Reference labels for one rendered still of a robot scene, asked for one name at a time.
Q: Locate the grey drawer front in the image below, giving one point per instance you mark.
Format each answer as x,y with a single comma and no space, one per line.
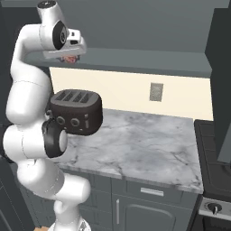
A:
174,195

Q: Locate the black stove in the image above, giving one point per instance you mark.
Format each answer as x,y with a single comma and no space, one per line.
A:
215,177

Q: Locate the dark grey tall cabinet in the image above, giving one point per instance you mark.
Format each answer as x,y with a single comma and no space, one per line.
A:
12,198

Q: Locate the grey wall outlet plate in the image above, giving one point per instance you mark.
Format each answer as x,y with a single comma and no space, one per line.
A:
156,92

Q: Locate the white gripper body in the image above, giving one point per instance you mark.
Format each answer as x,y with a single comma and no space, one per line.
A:
61,53

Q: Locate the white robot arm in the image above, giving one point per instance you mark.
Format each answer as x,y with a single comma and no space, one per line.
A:
28,99

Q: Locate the grey wall cabinet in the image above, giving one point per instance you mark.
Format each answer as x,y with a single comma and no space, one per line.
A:
144,33

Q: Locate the grey base cabinet drawer stack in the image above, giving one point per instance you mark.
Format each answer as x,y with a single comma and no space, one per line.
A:
100,204

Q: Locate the grey base cabinet door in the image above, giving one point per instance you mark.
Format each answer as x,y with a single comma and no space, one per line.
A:
150,216

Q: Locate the dark brown four-slot toaster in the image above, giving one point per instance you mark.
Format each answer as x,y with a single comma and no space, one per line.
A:
78,112

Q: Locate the black stove knob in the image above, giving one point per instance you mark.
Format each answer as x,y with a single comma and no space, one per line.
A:
214,207

